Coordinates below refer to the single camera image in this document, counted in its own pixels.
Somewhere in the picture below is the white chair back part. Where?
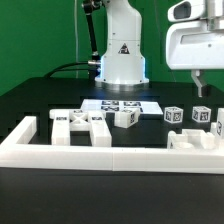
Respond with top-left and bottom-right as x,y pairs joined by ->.
49,109 -> 112,147

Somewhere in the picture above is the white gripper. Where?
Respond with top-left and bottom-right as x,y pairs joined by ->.
166,20 -> 224,97

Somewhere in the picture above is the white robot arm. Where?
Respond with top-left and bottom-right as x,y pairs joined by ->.
95,0 -> 224,96

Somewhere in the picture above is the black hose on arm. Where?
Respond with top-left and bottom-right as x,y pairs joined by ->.
81,0 -> 102,68

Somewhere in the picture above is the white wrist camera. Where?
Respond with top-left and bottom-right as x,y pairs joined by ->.
167,0 -> 206,22

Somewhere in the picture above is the white U-shaped fence frame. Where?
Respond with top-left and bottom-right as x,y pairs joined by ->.
0,116 -> 224,174

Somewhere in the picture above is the black cable on table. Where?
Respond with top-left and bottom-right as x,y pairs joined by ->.
43,61 -> 90,79

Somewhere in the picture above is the white chair seat part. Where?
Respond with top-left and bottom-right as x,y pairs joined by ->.
167,129 -> 224,150

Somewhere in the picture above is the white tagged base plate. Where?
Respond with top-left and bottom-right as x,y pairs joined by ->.
81,99 -> 163,115

